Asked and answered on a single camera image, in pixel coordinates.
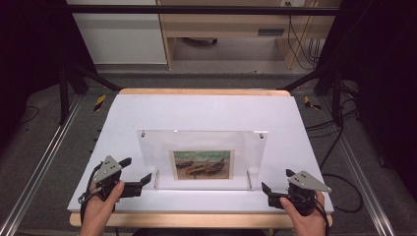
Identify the black metal stand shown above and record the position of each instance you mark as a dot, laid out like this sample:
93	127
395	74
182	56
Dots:
336	98
64	95

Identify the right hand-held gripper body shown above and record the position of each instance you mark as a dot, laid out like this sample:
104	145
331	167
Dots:
303	193

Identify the person's left hand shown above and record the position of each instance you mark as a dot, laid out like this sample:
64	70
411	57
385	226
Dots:
98	213

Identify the light wooden desk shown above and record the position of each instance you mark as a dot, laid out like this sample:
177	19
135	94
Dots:
226	24

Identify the yellow clamp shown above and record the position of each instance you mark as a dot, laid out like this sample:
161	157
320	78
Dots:
99	102
309	103

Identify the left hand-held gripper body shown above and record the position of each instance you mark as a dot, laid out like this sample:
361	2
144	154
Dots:
106	178

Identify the aluminium floor rail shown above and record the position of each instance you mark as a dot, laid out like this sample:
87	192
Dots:
42	157
360	170

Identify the yellow clamp left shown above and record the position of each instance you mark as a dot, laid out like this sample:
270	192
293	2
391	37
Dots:
99	102

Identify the white table mat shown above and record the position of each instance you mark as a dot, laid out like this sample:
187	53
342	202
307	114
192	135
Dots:
203	111

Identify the boat painting print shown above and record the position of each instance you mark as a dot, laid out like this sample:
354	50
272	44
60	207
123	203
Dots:
201	165

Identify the black horizontal bar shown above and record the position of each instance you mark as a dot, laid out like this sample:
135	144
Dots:
196	10

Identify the yellow clamp right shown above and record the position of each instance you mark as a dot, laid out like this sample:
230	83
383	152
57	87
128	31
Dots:
309	103

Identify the wooden table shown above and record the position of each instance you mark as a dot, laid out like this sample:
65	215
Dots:
196	220

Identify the white cabinet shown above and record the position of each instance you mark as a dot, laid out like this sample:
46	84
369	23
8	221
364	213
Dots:
121	36

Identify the person's right hand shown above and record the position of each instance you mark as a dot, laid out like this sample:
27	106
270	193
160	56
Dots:
306	224

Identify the clear acrylic photo frame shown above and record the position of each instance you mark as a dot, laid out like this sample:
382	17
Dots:
203	141

